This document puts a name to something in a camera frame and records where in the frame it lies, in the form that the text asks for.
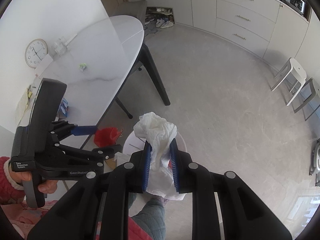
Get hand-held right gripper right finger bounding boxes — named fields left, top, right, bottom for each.
left=169, top=138, right=293, bottom=240

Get yellow notepad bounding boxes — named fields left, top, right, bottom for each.
left=15, top=86, right=34, bottom=128

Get grey wheeled appliance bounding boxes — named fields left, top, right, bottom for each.
left=309, top=138, right=320, bottom=187

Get person's left forearm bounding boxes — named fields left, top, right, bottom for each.
left=0, top=156, right=24, bottom=198

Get silver countertop appliance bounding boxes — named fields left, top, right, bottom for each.
left=284, top=0, right=307, bottom=14

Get blue patterned packet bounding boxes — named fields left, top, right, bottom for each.
left=58, top=98, right=69, bottom=118

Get pink printed clothing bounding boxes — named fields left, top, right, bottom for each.
left=0, top=197, right=59, bottom=240

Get red wrapper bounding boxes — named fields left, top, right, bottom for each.
left=94, top=127, right=124, bottom=148

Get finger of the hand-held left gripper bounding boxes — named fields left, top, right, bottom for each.
left=51, top=120, right=98, bottom=143
left=56, top=143, right=116, bottom=167

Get grey stool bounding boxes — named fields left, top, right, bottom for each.
left=292, top=77, right=320, bottom=122

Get white stool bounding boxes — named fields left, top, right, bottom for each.
left=270, top=58, right=307, bottom=106

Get white pink trash bin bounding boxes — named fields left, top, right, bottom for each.
left=123, top=129, right=187, bottom=202

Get white card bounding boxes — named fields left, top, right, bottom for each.
left=34, top=55, right=54, bottom=70

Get grey drawer cabinet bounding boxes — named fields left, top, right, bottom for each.
left=215, top=0, right=313, bottom=66

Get person's left hand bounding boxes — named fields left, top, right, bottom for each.
left=21, top=171, right=58, bottom=195

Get grey quilted pants leg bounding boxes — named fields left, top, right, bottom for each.
left=128, top=197, right=167, bottom=240

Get tall grey cabinet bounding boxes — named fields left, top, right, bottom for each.
left=123, top=0, right=218, bottom=33

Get pile of shoes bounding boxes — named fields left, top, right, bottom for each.
left=145, top=7, right=174, bottom=29

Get round wall clock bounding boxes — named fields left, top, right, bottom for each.
left=24, top=38, right=49, bottom=69

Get white tissue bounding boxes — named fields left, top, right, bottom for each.
left=133, top=111, right=179, bottom=173

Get red jacket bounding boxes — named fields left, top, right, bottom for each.
left=127, top=216, right=157, bottom=240

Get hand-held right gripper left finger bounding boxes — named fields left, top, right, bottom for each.
left=27, top=142, right=153, bottom=240

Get black table legs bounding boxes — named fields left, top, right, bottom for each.
left=113, top=43, right=171, bottom=119

